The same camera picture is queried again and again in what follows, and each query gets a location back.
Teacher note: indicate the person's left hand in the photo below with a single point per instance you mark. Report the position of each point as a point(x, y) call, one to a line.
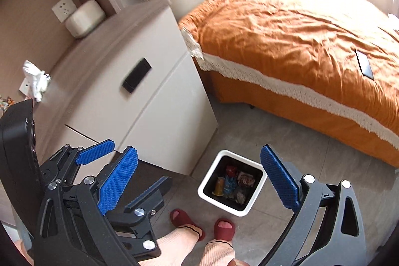
point(23, 250)

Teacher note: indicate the white square trash bin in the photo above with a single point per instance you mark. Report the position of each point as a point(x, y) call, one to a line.
point(205, 188)

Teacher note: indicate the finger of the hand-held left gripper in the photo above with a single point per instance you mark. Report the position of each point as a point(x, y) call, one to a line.
point(95, 152)
point(146, 194)

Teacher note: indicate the black phone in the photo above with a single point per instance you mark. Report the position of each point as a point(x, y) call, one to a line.
point(364, 63)

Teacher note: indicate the white wall socket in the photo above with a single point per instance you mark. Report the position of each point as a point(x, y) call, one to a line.
point(25, 88)
point(64, 9)

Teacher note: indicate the cartoon sticker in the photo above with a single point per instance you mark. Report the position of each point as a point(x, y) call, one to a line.
point(6, 103)

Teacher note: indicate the white rounded desktop box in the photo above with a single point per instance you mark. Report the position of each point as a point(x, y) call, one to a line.
point(84, 18)

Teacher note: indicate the red slipper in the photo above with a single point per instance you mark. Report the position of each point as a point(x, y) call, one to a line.
point(182, 224)
point(223, 231)

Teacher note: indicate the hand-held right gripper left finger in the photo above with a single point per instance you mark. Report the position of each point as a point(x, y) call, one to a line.
point(118, 182)

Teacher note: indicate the white drawer cabinet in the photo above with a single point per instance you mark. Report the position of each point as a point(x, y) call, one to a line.
point(156, 97)

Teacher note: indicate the person's right hand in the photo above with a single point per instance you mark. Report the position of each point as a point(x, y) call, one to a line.
point(237, 263)

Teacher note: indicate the person's right leg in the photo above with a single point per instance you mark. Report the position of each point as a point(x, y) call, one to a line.
point(218, 253)

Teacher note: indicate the white lace bed skirt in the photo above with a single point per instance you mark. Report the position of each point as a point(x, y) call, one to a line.
point(280, 82)

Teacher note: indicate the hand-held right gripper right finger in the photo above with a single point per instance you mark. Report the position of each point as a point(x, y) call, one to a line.
point(280, 178)

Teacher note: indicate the orange bed sheet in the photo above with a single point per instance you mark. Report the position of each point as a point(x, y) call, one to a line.
point(296, 29)

